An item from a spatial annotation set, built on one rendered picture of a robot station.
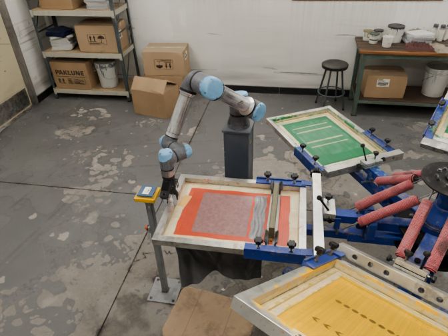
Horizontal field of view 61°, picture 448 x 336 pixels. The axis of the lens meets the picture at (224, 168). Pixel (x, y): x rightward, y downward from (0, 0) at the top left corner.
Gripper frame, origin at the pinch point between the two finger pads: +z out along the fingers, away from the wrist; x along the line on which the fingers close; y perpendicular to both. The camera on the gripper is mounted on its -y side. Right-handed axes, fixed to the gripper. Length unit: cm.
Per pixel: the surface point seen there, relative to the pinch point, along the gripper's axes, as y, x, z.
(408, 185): 4, -125, -24
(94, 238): 56, 98, 98
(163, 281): 10, 18, 84
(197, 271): -20.9, -18.2, 30.5
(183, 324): -14, -2, 96
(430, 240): -12, -136, -4
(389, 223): -3, -119, -4
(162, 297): 6, 19, 97
